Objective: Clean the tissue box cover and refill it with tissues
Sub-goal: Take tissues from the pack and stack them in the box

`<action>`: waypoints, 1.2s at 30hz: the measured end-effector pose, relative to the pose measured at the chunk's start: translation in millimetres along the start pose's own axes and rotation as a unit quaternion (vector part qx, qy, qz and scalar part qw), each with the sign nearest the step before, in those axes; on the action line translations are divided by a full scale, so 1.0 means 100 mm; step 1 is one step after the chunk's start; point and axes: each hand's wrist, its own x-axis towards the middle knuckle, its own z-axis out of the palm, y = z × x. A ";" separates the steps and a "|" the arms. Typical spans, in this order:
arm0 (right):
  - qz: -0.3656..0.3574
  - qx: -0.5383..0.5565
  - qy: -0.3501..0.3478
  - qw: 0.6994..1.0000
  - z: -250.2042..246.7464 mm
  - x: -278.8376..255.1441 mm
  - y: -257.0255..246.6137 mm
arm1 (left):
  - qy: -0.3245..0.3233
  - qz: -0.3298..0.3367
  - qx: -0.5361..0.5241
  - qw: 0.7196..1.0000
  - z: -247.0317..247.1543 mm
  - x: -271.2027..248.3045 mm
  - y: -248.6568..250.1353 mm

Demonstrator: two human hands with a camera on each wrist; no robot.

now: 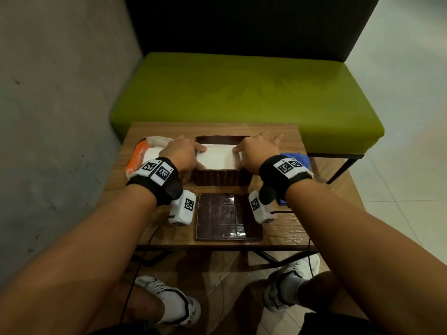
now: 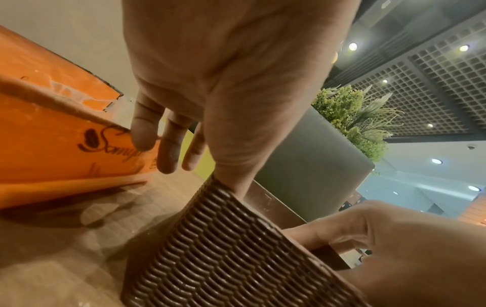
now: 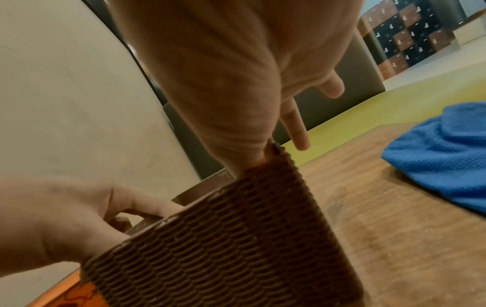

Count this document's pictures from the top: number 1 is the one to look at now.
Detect black left camera cable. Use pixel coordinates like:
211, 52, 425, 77
119, 215, 175, 325

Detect person's right hand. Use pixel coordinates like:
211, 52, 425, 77
233, 133, 283, 175

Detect blue cloth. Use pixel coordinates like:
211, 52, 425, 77
279, 152, 311, 206

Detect person's left white shoe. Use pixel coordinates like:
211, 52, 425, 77
134, 275, 202, 328

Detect person's left hand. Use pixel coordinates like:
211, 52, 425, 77
159, 135, 208, 175

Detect person's left leg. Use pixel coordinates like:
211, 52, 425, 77
85, 280, 165, 332

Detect person's left forearm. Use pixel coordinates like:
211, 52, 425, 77
0, 184, 157, 335

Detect black right camera cable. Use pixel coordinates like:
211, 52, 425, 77
270, 210, 315, 278

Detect person's right forearm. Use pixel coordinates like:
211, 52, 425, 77
284, 179, 447, 335

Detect black camera cable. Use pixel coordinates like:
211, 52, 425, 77
119, 215, 175, 325
270, 210, 315, 278

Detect person's leg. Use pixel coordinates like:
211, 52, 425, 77
296, 271, 368, 321
85, 280, 165, 332

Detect wooden table with black frame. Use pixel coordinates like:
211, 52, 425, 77
98, 121, 367, 268

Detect black metal bench leg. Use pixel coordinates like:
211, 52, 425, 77
307, 152, 365, 185

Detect black left wrist strap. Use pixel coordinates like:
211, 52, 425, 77
126, 157, 184, 207

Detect person's white shoe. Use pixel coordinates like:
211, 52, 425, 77
134, 275, 202, 328
263, 253, 321, 313

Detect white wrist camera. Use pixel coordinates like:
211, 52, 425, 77
248, 190, 278, 224
168, 190, 197, 227

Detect person's dark shorts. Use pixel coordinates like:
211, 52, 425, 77
87, 311, 388, 335

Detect brown wicker basket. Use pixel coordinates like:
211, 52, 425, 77
193, 135, 253, 187

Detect dark bench backrest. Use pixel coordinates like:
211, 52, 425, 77
123, 0, 382, 63

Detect white paper napkin stack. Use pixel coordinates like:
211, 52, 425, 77
196, 144, 242, 171

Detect dark brown tiled lid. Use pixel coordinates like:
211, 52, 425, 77
195, 193, 263, 241

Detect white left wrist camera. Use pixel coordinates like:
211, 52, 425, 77
168, 190, 197, 227

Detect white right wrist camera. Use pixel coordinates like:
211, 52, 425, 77
248, 190, 278, 224

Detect orange white plastic packet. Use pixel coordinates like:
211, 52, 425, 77
125, 136, 175, 179

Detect black right wrist strap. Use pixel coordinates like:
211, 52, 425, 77
258, 155, 314, 206

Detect person's right white shoe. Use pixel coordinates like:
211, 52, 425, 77
263, 253, 321, 313

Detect green bench seat cushion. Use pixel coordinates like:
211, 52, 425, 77
110, 51, 385, 157

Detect black wrist strap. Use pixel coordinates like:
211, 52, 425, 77
258, 155, 314, 206
126, 157, 184, 207

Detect person's right leg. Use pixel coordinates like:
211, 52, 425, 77
296, 271, 368, 321

